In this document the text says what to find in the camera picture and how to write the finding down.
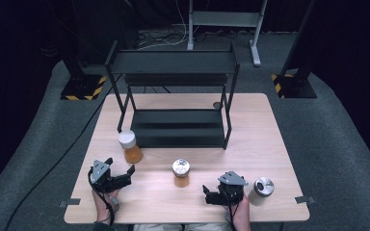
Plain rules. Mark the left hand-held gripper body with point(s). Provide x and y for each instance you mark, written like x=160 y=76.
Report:
x=100 y=174

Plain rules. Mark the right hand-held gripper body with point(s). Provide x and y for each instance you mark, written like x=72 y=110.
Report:
x=232 y=187

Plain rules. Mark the white-lid orange jar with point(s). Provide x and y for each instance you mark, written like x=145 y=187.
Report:
x=127 y=138

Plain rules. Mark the silver-lid orange jar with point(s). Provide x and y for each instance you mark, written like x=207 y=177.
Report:
x=181 y=167

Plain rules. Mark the black metal shelf rack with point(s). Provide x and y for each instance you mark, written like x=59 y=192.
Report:
x=176 y=128

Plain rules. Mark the person's right hand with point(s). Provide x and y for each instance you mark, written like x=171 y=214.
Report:
x=242 y=216

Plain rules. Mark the person's left hand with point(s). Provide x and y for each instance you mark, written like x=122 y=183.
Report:
x=104 y=207

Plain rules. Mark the grey tape strip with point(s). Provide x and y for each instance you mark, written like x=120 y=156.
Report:
x=304 y=200
x=70 y=202

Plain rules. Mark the person's light trousers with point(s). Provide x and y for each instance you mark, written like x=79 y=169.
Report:
x=179 y=227

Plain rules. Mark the round table grommet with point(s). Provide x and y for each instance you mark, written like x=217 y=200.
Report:
x=217 y=105

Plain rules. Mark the grey metal stand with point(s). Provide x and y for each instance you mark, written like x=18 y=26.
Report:
x=226 y=18

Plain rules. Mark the black post with striped base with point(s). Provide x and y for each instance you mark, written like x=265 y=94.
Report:
x=297 y=86
x=82 y=86

